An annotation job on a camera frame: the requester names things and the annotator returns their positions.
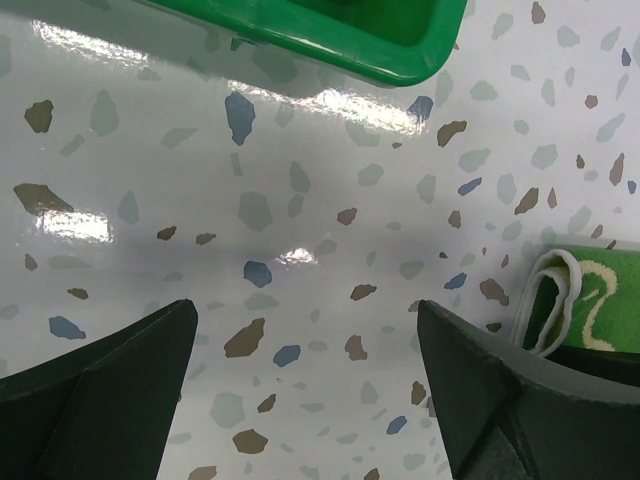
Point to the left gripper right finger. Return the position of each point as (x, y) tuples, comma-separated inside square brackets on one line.
[(505, 413)]

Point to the green frog pattern towel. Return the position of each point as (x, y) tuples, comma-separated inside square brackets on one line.
[(580, 297)]

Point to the green plastic tray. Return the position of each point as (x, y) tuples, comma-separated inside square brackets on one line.
[(388, 43)]

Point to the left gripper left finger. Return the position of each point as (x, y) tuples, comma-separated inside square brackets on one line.
[(103, 411)]

